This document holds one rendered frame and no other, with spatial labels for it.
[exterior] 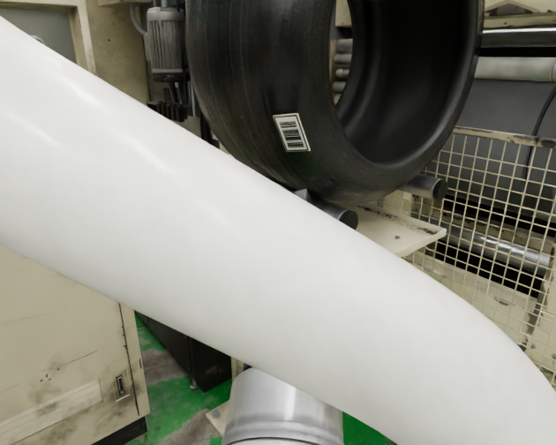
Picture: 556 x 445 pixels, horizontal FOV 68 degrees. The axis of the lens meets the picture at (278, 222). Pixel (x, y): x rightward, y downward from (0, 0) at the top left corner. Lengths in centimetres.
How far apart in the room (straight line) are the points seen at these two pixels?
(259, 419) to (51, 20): 96
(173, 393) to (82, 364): 49
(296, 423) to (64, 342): 99
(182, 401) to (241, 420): 133
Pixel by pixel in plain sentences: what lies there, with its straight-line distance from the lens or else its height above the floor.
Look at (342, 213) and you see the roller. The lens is 67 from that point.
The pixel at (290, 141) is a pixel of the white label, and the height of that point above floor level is 104.
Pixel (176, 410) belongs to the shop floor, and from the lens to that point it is 162.
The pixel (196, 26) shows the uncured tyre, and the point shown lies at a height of 120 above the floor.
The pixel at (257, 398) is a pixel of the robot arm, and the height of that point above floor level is 93.
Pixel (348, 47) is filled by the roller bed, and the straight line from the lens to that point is 127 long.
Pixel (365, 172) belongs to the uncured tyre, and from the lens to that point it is 71.
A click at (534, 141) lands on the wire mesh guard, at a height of 99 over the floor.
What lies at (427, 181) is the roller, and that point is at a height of 92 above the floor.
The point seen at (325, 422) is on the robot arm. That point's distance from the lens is 32.
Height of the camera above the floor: 116
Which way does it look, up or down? 22 degrees down
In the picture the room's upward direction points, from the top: straight up
